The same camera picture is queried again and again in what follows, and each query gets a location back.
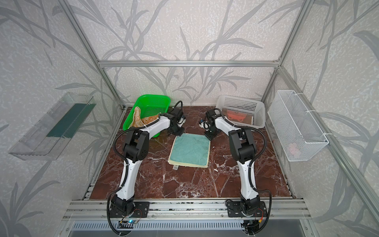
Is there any yellow green towel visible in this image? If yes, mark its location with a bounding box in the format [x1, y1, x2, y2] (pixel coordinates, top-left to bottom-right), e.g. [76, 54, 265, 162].
[168, 133, 211, 168]

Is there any pink brown bear towel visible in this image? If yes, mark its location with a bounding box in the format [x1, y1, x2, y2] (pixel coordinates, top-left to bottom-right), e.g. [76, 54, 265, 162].
[222, 109, 253, 125]

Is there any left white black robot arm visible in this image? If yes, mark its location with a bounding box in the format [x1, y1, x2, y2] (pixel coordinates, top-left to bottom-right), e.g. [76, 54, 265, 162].
[109, 107, 186, 215]

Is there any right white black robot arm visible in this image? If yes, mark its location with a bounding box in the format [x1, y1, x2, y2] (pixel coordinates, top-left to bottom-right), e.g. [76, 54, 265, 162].
[199, 109, 260, 215]

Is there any green plastic basket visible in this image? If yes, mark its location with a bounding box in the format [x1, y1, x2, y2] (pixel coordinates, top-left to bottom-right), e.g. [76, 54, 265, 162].
[123, 94, 171, 139]

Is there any peach patterned towel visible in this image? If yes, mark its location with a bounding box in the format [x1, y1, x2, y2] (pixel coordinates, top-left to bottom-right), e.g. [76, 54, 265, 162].
[128, 107, 159, 128]

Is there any white plastic basket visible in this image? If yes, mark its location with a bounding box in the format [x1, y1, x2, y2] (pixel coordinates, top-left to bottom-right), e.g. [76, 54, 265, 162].
[216, 95, 266, 129]

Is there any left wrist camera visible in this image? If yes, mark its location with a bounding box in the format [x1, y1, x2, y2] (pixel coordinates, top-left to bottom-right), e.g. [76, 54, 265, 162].
[178, 115, 186, 124]

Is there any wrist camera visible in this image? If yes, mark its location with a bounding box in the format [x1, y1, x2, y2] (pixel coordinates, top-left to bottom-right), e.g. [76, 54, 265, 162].
[178, 115, 186, 124]
[199, 119, 209, 130]

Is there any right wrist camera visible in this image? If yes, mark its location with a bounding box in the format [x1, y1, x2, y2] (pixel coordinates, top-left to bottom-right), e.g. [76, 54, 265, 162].
[199, 119, 209, 130]

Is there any left black corrugated cable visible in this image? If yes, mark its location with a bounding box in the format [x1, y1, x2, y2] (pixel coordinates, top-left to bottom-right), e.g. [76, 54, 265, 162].
[112, 100, 184, 190]

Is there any black corrugated cable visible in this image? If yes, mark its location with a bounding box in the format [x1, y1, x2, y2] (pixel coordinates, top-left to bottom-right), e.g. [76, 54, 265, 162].
[214, 108, 272, 208]
[112, 100, 184, 190]

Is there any right black corrugated cable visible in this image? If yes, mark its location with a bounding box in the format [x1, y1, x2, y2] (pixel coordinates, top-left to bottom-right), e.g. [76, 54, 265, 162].
[214, 108, 272, 208]

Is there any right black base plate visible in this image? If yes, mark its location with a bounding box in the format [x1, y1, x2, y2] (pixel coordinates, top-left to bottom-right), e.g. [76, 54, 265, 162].
[225, 199, 268, 219]

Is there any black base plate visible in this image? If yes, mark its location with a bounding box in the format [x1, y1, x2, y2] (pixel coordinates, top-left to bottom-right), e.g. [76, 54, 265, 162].
[225, 199, 268, 219]
[108, 201, 150, 218]

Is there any white wire mesh basket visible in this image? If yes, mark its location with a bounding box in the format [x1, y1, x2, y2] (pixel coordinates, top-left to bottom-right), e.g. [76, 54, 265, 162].
[268, 90, 329, 162]

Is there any aluminium frame crossbar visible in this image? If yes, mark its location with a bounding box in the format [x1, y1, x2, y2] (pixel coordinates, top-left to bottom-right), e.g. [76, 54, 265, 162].
[98, 60, 279, 68]

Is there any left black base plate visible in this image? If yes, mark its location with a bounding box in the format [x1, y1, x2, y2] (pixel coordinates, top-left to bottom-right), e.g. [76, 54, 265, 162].
[108, 201, 150, 218]

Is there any clear plastic wall shelf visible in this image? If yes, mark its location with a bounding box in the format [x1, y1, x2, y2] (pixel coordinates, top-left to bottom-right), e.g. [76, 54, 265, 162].
[8, 92, 96, 161]

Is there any aluminium front rail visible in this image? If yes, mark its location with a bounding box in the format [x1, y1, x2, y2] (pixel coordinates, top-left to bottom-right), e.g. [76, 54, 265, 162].
[62, 198, 311, 221]

